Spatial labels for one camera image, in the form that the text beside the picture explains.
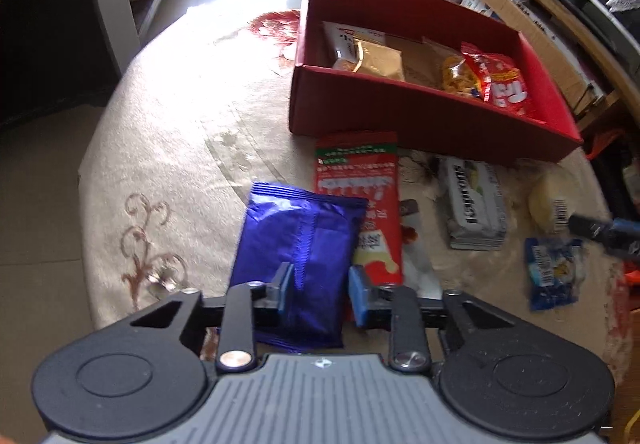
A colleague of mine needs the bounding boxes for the clear-wrapped pale bun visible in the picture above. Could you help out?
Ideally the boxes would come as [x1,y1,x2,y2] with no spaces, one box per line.
[528,171,581,235]

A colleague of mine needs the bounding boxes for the white flat device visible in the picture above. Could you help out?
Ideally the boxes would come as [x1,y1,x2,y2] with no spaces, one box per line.
[520,0,601,95]

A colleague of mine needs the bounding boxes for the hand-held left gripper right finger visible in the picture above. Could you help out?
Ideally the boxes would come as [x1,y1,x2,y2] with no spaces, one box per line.
[348,265,546,372]

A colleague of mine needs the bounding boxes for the orange plastic bag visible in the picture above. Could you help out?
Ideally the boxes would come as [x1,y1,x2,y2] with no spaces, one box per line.
[585,131,621,160]

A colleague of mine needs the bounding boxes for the blue foil snack packet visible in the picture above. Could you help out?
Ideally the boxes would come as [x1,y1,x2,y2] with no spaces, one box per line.
[216,181,370,352]

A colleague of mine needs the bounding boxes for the red cardboard box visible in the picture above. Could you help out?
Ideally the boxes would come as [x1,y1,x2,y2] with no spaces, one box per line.
[288,0,584,166]

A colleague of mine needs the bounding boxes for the blue candy packet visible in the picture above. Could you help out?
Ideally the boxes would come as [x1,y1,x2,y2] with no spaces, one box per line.
[524,236,586,312]

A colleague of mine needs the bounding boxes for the dark long table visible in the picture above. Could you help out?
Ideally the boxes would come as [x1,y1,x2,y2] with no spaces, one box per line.
[0,0,201,125]

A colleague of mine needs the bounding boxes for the white snack packet orange picture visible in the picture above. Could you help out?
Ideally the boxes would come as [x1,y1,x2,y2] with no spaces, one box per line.
[322,20,391,72]

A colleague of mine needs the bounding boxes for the gold foil snack packet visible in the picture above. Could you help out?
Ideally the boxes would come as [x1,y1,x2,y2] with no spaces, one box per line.
[350,35,406,81]

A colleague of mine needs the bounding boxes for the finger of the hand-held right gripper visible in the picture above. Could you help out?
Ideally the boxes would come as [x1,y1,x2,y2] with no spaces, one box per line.
[567,213,640,257]

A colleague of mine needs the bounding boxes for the red gummy candy packet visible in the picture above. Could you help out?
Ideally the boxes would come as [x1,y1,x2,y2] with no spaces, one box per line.
[460,41,531,117]

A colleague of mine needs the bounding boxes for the clear packet yellow fried snack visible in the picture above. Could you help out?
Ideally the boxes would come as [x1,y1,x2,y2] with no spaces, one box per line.
[440,51,483,99]

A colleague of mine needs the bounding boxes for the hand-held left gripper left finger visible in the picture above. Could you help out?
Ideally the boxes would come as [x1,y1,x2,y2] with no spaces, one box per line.
[102,262,296,373]

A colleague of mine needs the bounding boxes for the white wafer packet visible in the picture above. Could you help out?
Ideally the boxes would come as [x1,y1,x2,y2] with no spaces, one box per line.
[437,156,508,251]

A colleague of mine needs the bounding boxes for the red green snack packet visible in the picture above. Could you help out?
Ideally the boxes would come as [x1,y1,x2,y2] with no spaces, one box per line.
[314,131,405,287]

